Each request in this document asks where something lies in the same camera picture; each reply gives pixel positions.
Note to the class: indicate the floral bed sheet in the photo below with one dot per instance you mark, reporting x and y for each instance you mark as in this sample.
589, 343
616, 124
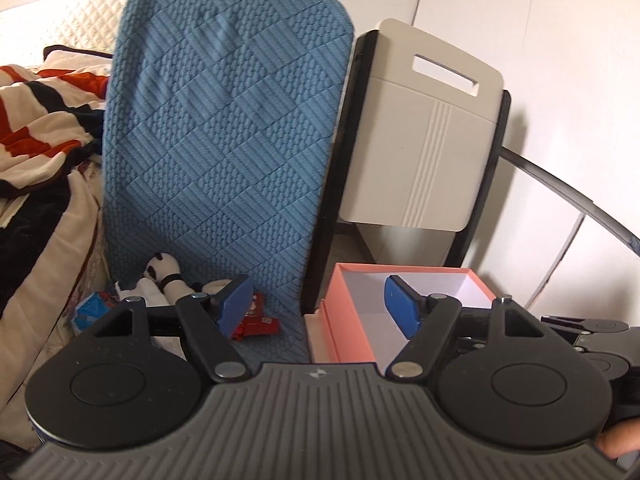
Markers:
87, 260

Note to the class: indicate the blue textured cushion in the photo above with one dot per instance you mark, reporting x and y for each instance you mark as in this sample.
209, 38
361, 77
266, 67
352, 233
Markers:
225, 135

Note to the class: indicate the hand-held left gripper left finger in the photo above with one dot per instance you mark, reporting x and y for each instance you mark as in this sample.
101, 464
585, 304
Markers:
237, 305

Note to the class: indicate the red foil snack packet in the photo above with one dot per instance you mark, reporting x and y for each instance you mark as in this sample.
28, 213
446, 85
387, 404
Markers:
260, 327

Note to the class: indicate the black curved rail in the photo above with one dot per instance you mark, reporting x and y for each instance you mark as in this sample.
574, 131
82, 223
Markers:
575, 195

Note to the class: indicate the pink cardboard box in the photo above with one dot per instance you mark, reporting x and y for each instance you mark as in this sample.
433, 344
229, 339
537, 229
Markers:
350, 320

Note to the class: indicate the blue snack packet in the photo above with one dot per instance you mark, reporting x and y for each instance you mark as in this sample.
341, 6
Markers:
92, 315

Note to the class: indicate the red white black striped blanket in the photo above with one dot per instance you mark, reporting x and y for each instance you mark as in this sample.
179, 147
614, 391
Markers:
45, 120

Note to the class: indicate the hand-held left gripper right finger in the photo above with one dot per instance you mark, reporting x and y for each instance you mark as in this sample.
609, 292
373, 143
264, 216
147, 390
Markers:
402, 305

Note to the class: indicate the person's right hand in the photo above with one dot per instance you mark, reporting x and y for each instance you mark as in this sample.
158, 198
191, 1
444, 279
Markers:
620, 442

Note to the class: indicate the panda plush toy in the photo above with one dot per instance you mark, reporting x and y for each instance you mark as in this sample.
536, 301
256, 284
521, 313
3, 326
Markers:
167, 280

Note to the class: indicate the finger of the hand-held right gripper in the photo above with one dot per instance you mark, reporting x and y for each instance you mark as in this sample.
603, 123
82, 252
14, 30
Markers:
585, 325

